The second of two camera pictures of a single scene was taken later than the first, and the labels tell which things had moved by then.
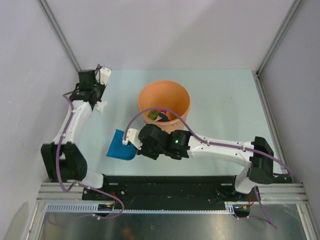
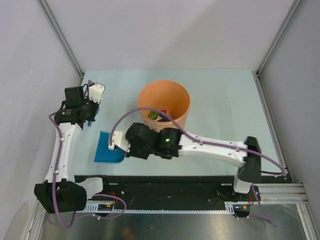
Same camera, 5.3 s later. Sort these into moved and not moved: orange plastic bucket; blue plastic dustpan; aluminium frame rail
Moved: blue plastic dustpan
Not moved: orange plastic bucket; aluminium frame rail
